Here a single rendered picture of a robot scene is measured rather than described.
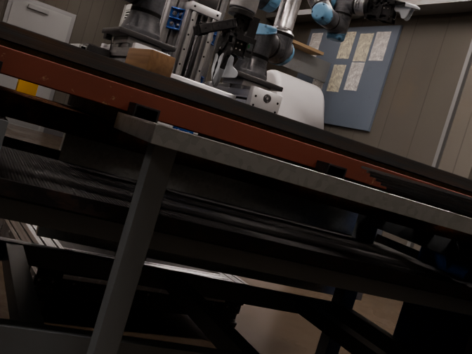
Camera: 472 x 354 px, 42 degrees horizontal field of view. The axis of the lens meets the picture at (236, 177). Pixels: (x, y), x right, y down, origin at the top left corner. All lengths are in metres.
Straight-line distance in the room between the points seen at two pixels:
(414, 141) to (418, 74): 0.64
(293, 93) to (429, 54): 1.27
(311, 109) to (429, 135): 1.17
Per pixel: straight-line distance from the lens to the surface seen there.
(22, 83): 1.75
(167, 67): 1.31
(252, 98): 2.36
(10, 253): 1.81
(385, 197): 1.10
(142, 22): 2.31
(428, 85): 5.76
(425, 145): 5.55
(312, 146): 1.37
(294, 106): 5.86
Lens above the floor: 0.75
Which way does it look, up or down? 3 degrees down
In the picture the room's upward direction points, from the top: 17 degrees clockwise
